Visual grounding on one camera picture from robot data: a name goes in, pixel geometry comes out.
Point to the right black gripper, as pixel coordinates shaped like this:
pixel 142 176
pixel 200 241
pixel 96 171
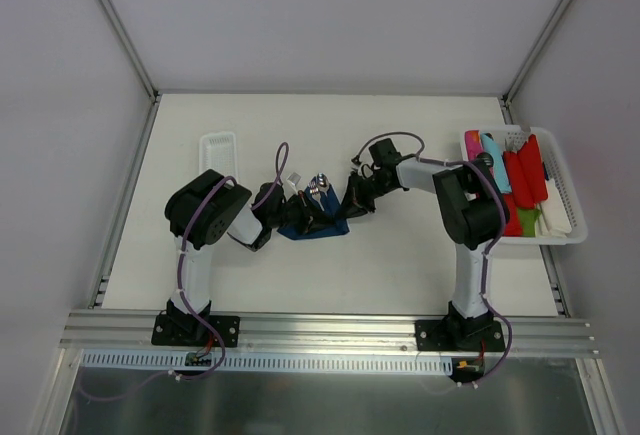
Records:
pixel 362 192

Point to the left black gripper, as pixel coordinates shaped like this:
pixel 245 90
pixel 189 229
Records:
pixel 304 216

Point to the blue paper napkin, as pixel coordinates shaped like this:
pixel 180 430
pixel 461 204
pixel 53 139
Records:
pixel 331 205

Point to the silver spoon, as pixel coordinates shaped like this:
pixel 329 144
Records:
pixel 323 186

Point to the silver fork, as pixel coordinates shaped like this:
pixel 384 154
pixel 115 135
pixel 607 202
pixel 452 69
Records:
pixel 315 193

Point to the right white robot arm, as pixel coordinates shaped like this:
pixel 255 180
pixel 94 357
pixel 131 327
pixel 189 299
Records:
pixel 473 212

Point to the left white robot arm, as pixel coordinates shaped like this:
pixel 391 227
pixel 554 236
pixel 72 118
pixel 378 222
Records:
pixel 212 205

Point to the pink rolled napkin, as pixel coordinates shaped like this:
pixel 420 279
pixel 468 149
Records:
pixel 473 144

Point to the light blue rolled napkin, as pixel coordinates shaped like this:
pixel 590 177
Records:
pixel 499 170

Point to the red rolled napkin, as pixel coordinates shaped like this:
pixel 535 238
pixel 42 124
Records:
pixel 533 168
pixel 519 196

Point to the green napkin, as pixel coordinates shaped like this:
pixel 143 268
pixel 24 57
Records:
pixel 528 219

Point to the white napkin stack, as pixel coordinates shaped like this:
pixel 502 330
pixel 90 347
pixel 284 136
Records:
pixel 553 220

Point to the small white utensil tray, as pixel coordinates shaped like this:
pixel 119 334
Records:
pixel 218 151

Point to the large white basket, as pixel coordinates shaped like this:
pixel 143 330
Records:
pixel 514 136

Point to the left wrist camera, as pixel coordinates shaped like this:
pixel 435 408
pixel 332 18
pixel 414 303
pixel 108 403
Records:
pixel 292 180

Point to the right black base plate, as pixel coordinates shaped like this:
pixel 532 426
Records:
pixel 452 335

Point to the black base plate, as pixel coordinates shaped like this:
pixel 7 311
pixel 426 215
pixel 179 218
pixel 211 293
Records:
pixel 452 335
pixel 175 328

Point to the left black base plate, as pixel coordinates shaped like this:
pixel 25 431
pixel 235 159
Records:
pixel 175 328

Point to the left aluminium frame post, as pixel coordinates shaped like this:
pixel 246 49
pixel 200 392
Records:
pixel 127 45

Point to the aluminium frame post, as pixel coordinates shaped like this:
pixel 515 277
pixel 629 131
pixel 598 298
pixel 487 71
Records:
pixel 550 26
pixel 127 45

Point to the aluminium mounting rail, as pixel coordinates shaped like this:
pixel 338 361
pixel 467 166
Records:
pixel 547 337

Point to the white slotted cable duct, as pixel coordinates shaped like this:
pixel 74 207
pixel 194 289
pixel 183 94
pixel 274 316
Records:
pixel 270 362

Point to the right aluminium frame post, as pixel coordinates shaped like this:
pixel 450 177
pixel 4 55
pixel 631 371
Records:
pixel 550 26

